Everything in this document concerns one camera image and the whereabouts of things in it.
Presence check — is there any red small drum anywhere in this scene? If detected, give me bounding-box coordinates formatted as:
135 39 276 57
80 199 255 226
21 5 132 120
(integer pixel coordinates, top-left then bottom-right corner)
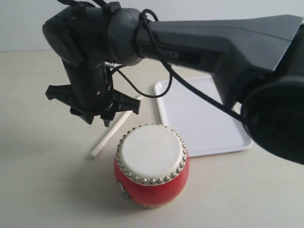
114 123 190 208

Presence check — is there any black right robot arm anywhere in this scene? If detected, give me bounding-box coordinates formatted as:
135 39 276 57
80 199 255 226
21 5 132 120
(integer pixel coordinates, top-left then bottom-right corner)
42 0 304 164

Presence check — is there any white wooden drumstick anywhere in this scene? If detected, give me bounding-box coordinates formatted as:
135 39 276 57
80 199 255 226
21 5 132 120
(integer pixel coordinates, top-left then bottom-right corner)
89 95 143 160

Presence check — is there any white plastic tray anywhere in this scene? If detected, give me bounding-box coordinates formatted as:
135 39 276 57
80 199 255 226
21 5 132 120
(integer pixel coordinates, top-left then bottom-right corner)
157 80 254 157

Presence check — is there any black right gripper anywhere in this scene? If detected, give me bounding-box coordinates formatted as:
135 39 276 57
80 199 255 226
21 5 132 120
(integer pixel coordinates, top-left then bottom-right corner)
46 59 140 127

